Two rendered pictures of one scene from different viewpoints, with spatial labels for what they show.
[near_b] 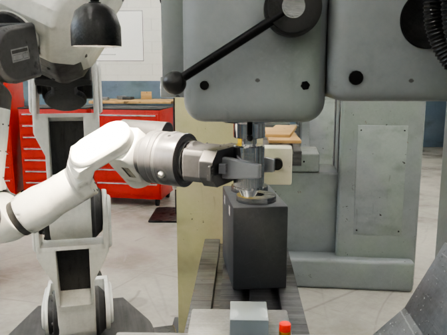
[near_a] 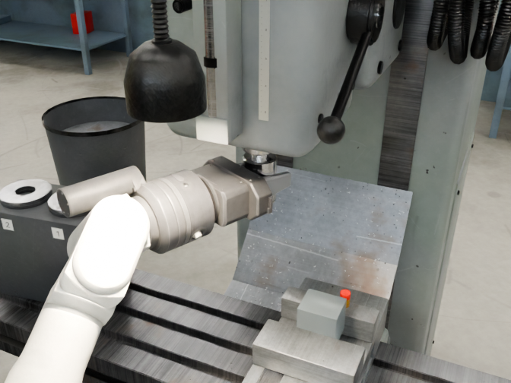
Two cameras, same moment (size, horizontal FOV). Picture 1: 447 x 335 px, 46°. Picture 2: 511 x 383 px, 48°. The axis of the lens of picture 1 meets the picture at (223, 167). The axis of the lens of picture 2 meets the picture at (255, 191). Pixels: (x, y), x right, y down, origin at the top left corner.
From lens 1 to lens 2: 84 cm
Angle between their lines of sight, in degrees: 65
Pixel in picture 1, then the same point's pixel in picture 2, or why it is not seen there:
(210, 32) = (325, 58)
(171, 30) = (233, 56)
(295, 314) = (191, 292)
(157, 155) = (195, 215)
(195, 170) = (239, 209)
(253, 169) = (287, 179)
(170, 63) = (233, 99)
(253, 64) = (338, 80)
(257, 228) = not seen: hidden behind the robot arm
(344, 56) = (377, 50)
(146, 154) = (179, 221)
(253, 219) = not seen: hidden behind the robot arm
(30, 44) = not seen: outside the picture
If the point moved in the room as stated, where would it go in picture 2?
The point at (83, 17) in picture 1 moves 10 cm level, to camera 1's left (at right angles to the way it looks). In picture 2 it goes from (190, 74) to (122, 114)
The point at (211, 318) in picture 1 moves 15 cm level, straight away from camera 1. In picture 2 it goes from (281, 335) to (188, 311)
